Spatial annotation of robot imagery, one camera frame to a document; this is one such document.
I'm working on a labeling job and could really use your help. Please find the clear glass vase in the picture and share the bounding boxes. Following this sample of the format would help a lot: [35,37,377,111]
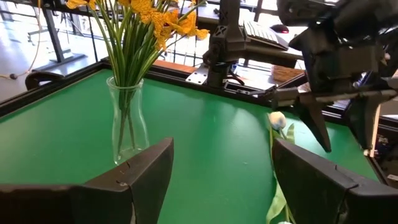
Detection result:
[106,76,150,166]

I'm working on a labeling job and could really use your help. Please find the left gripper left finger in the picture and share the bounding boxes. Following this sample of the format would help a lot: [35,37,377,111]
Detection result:
[0,138,175,224]

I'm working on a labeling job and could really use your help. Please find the green table mat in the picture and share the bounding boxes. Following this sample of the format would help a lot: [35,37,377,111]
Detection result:
[0,68,380,224]

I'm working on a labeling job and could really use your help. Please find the black desk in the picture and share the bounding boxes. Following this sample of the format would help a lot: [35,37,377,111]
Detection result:
[198,2,307,69]

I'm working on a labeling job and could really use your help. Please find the black frame handle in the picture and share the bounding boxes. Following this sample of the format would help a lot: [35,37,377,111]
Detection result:
[24,71,65,91]

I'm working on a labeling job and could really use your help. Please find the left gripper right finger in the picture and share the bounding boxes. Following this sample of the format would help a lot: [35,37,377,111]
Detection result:
[271,138,398,224]

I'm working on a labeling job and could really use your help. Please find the black post with base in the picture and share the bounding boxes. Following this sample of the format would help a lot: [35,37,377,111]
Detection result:
[30,6,86,72]

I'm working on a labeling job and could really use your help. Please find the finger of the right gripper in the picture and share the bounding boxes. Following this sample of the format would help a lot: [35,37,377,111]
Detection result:
[295,94,333,154]
[349,96,382,157]

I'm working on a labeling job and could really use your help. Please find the black computer mouse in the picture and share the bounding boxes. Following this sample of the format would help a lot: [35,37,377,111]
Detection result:
[270,24,290,34]

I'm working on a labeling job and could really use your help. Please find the yellow hanging cable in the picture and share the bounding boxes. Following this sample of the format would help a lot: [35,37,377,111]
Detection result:
[0,0,43,80]

